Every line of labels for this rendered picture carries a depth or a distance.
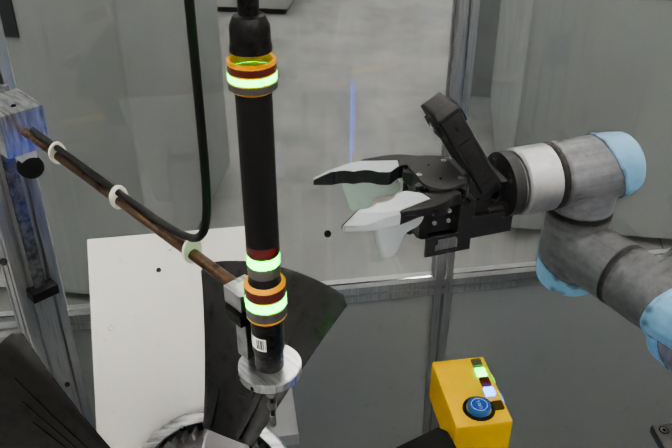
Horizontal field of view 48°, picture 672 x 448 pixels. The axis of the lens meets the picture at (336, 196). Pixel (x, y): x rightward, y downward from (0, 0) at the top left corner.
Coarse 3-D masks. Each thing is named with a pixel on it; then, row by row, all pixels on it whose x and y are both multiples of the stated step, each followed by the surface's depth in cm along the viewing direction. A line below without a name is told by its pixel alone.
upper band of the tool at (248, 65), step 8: (232, 56) 66; (264, 56) 67; (272, 56) 66; (232, 64) 64; (240, 64) 67; (248, 64) 68; (256, 64) 68; (264, 64) 64; (272, 64) 64; (248, 88) 64; (256, 88) 64; (248, 96) 65; (256, 96) 65
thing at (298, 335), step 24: (240, 264) 104; (216, 288) 105; (288, 288) 100; (312, 288) 99; (216, 312) 104; (288, 312) 99; (312, 312) 98; (336, 312) 97; (216, 336) 104; (288, 336) 98; (312, 336) 96; (216, 360) 103; (216, 384) 102; (240, 384) 99; (216, 408) 101; (240, 408) 98; (264, 408) 96; (216, 432) 100; (240, 432) 96
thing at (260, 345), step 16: (240, 0) 62; (256, 0) 62; (240, 16) 63; (256, 16) 63; (240, 32) 62; (256, 32) 62; (240, 48) 63; (256, 48) 63; (256, 336) 80; (272, 336) 79; (256, 352) 81; (272, 352) 80; (256, 368) 83; (272, 368) 82
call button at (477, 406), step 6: (468, 402) 129; (474, 402) 129; (480, 402) 129; (486, 402) 129; (468, 408) 129; (474, 408) 128; (480, 408) 128; (486, 408) 128; (474, 414) 128; (480, 414) 127; (486, 414) 128
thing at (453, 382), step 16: (432, 368) 139; (448, 368) 138; (464, 368) 138; (432, 384) 140; (448, 384) 134; (464, 384) 134; (480, 384) 134; (432, 400) 141; (448, 400) 131; (464, 400) 131; (448, 416) 130; (464, 416) 128; (496, 416) 128; (448, 432) 131; (464, 432) 127; (480, 432) 127; (496, 432) 128
